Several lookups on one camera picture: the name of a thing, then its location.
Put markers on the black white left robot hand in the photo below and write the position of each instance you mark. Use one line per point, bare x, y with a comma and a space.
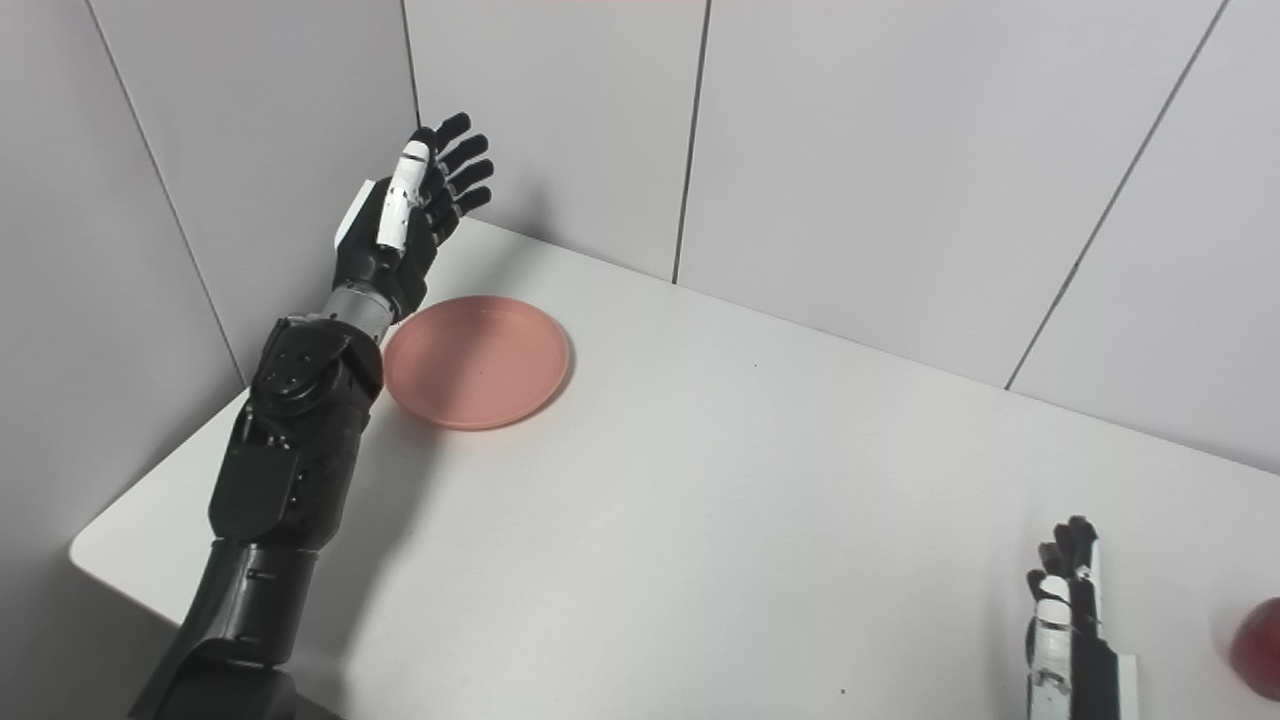
385, 265

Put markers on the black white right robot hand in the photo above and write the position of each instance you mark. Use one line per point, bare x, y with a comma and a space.
1095, 680

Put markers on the pink round plate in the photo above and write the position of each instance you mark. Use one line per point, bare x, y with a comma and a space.
475, 362

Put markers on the red apple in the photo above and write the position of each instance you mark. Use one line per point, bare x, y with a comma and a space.
1262, 650

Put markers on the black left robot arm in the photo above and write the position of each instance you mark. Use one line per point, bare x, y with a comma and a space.
280, 480

